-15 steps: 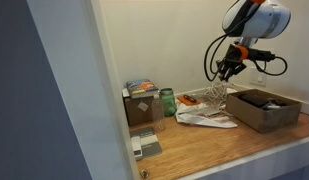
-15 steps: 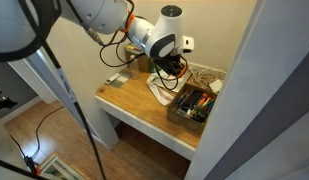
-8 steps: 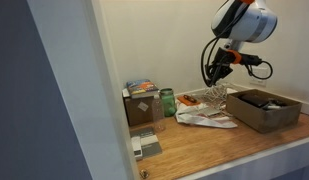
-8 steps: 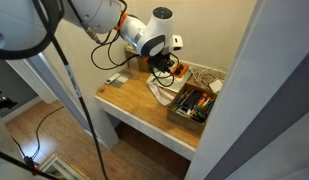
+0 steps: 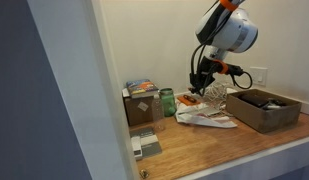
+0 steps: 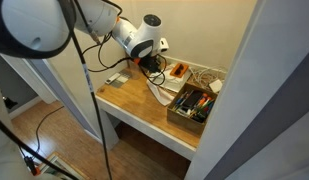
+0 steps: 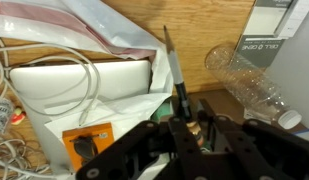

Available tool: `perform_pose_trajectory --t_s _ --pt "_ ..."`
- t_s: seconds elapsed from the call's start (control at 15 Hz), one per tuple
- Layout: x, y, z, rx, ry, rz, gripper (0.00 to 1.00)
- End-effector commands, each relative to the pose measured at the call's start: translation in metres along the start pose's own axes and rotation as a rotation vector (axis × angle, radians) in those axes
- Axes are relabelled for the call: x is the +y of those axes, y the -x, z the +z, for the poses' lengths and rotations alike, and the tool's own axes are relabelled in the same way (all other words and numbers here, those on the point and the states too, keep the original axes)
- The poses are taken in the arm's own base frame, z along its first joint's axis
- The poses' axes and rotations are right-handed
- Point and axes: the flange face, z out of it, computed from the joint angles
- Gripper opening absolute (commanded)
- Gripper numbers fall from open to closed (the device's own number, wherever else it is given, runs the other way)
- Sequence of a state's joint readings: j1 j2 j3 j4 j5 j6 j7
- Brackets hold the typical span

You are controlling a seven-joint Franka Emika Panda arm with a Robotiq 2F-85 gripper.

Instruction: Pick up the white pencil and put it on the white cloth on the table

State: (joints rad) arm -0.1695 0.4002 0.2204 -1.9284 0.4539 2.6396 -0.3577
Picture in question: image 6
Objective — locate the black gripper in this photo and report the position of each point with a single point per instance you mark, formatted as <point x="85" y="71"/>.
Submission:
<point x="153" y="65"/>

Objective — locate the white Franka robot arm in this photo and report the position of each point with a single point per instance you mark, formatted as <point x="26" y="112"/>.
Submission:
<point x="34" y="23"/>

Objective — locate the orange flat case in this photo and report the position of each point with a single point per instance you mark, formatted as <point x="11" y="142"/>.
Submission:
<point x="175" y="71"/>

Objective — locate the black glasses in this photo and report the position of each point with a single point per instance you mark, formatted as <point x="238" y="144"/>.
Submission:
<point x="180" y="68"/>

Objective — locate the white flat book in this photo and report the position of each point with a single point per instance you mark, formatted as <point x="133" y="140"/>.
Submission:
<point x="177" y="83"/>

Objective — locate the small grey box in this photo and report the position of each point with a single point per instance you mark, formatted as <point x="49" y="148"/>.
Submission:
<point x="122" y="80"/>

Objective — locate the white remote control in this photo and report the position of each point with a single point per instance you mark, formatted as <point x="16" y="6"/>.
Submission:
<point x="112" y="78"/>

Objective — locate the blue pen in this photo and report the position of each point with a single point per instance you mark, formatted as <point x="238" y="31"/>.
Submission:
<point x="182" y="98"/>

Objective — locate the orange marker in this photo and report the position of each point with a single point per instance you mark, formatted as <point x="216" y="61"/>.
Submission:
<point x="204" y="97"/>

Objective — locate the large open cardboard box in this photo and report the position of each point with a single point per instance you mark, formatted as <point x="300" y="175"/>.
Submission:
<point x="184" y="121"/>

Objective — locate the white power adapter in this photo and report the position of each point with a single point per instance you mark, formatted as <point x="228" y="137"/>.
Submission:
<point x="215" y="86"/>

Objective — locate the dark green round roll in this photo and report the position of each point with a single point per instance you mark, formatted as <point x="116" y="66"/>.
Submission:
<point x="200" y="116"/>

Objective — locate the wood framed white panel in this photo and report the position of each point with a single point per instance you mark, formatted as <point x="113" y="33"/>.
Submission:
<point x="60" y="165"/>

